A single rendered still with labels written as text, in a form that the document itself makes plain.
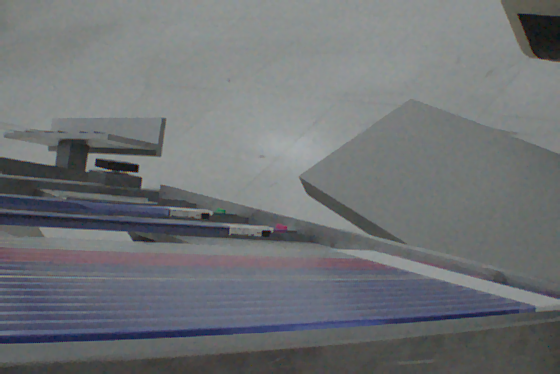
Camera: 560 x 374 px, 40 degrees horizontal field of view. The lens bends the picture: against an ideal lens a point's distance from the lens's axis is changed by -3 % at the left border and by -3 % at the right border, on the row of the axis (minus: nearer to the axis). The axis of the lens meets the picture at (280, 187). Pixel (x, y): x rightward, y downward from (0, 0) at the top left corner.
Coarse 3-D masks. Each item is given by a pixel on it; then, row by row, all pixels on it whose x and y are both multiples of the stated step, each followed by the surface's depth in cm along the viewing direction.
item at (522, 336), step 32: (448, 320) 47; (480, 320) 49; (512, 320) 50; (544, 320) 52; (0, 352) 27; (32, 352) 28; (64, 352) 29; (96, 352) 30; (128, 352) 30; (160, 352) 31; (192, 352) 32; (224, 352) 33; (256, 352) 35; (288, 352) 36; (320, 352) 37; (352, 352) 39; (384, 352) 41; (416, 352) 43; (448, 352) 45; (480, 352) 47; (512, 352) 50; (544, 352) 53
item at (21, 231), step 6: (0, 228) 121; (6, 228) 122; (12, 228) 123; (18, 228) 124; (24, 228) 125; (30, 228) 125; (36, 228) 126; (12, 234) 123; (18, 234) 124; (24, 234) 125; (30, 234) 125; (36, 234) 126; (42, 234) 127
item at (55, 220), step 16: (16, 224) 65; (32, 224) 66; (48, 224) 67; (64, 224) 68; (80, 224) 69; (96, 224) 70; (112, 224) 72; (128, 224) 73; (144, 224) 74; (160, 224) 75; (176, 224) 76; (192, 224) 78; (208, 224) 79
